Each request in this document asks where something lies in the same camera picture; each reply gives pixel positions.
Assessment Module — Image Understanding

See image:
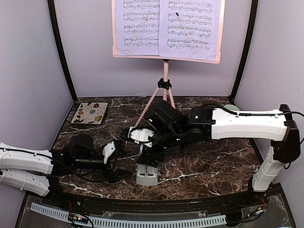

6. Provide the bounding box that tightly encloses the floral pattern coaster tile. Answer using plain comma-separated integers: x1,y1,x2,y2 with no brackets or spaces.
71,102,108,125

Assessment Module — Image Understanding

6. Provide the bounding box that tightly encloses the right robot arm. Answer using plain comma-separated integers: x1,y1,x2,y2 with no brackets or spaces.
128,101,303,206

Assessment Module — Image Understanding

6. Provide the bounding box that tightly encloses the sheet music page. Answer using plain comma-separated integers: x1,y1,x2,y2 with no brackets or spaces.
114,0,160,57
158,0,225,64

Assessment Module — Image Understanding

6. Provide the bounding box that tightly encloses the white metronome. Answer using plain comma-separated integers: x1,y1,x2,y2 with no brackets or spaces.
136,157,158,187

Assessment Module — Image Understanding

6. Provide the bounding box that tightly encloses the pale green ceramic bowl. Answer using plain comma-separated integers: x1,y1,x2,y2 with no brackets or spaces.
224,104,240,111

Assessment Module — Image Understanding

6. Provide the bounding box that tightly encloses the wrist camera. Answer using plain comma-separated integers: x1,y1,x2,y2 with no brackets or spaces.
120,127,154,144
100,140,124,164

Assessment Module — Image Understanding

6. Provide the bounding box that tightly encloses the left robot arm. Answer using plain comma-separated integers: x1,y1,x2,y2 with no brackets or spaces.
0,134,132,207

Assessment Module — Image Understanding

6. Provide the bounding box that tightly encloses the black frame post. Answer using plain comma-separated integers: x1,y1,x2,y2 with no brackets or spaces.
229,0,259,102
47,0,78,102

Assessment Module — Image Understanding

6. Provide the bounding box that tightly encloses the white slotted cable duct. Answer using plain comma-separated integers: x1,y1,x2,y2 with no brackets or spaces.
30,203,227,228

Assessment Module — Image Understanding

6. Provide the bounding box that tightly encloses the pink perforated music stand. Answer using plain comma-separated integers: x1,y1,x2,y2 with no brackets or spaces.
111,0,226,129

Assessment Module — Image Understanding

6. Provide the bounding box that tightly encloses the left black frame post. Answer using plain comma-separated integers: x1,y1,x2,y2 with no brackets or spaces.
47,0,78,102

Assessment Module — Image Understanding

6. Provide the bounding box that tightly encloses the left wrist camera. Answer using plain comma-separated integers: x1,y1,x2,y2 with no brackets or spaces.
100,140,124,164

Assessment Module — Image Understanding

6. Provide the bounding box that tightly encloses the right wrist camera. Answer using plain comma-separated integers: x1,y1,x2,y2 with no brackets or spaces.
120,127,154,144

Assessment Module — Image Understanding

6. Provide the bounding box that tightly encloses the right black frame post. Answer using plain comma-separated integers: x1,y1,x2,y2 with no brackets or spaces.
229,0,259,102

